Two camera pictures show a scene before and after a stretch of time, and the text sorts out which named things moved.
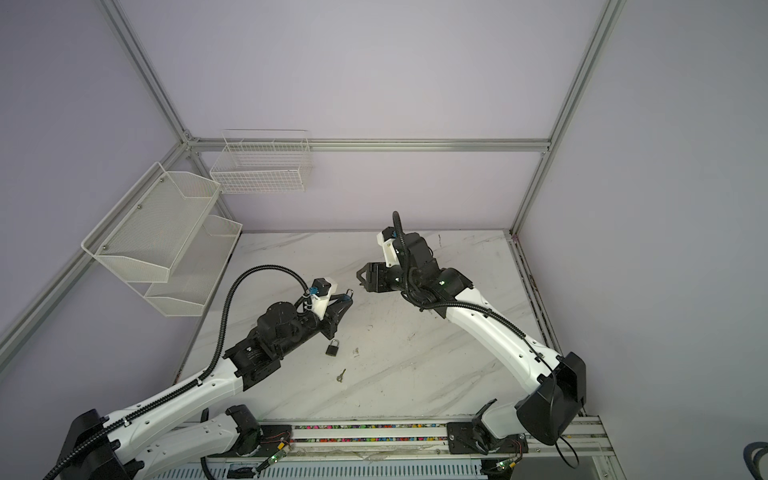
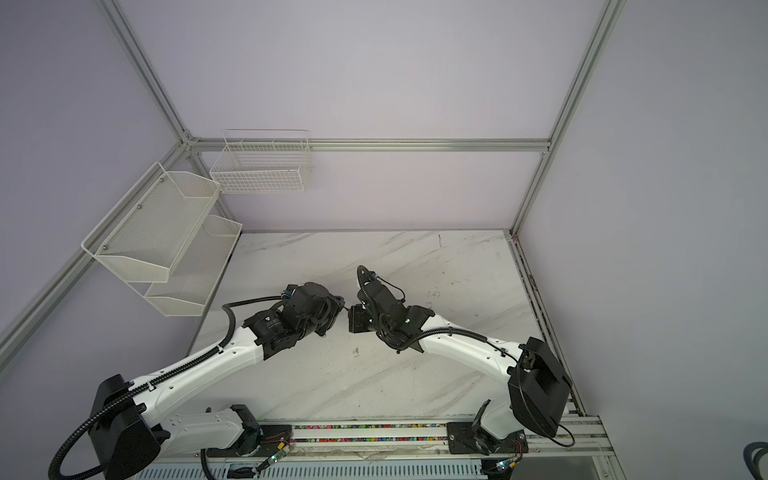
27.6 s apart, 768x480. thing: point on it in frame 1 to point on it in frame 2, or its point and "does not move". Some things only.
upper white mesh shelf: x=145 y=236 does not move
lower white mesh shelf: x=196 y=272 does not move
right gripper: x=374 y=277 to x=353 y=313
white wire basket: x=263 y=161 does not move
